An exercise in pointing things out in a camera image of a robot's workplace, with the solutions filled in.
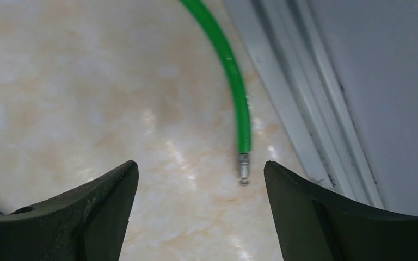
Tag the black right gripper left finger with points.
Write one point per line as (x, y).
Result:
(88, 222)

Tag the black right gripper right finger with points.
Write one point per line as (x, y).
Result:
(314, 223)

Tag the green cable lock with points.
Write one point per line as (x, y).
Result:
(220, 43)

